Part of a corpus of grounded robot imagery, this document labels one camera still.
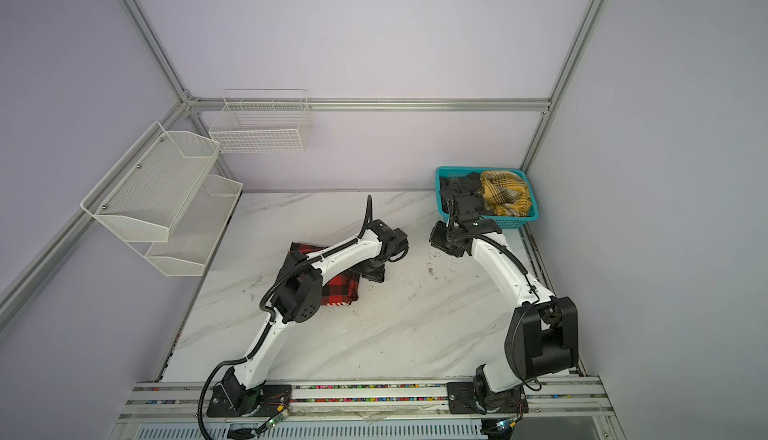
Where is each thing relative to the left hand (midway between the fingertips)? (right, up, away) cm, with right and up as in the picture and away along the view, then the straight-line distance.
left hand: (356, 274), depth 91 cm
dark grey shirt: (+39, +30, +19) cm, 53 cm away
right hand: (+23, +12, -5) cm, 26 cm away
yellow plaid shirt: (+51, +27, +13) cm, 59 cm away
